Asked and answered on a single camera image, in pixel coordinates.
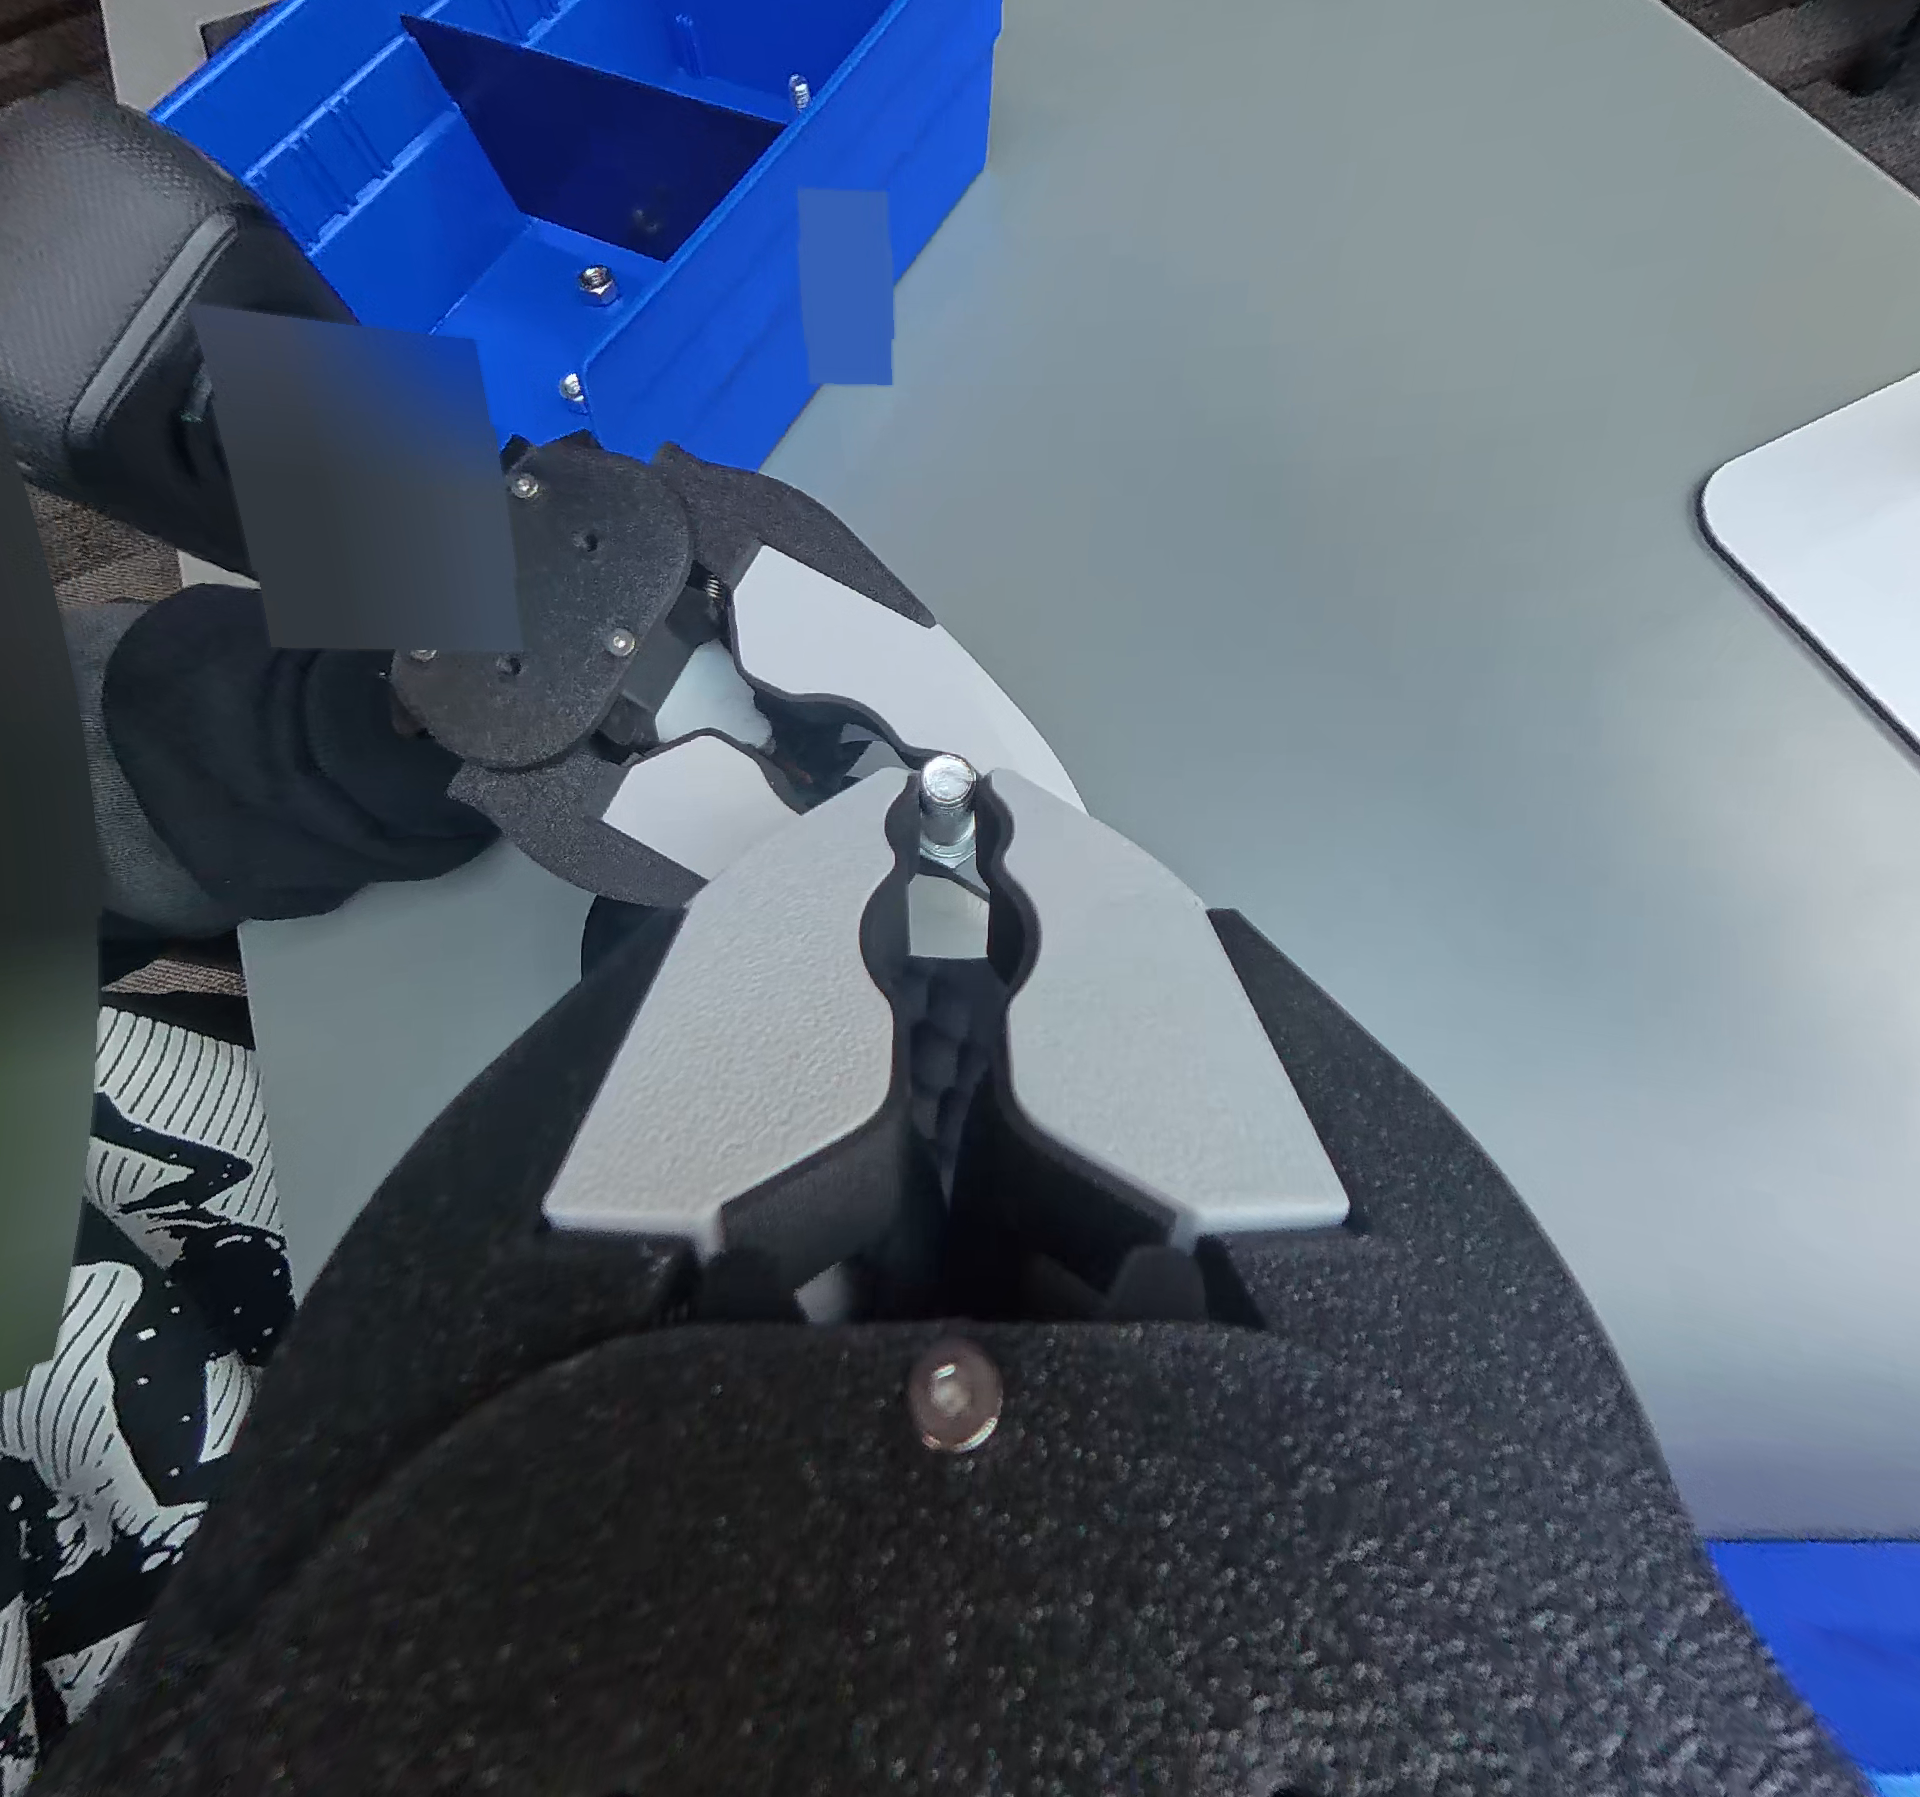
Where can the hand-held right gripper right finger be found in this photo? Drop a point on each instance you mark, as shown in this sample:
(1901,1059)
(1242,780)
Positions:
(1172,1033)

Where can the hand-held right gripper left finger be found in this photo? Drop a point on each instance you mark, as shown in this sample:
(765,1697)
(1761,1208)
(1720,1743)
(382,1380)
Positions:
(719,1016)

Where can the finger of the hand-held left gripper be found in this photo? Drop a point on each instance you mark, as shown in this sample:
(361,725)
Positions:
(902,672)
(697,799)

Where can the blue plastic bin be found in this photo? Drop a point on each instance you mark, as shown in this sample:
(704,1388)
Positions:
(1845,1632)
(345,161)

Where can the person's dark grey shirt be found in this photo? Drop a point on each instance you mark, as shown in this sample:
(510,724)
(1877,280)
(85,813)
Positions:
(143,868)

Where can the black white patterned pants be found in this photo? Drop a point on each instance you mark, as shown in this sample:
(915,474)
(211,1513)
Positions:
(181,1226)

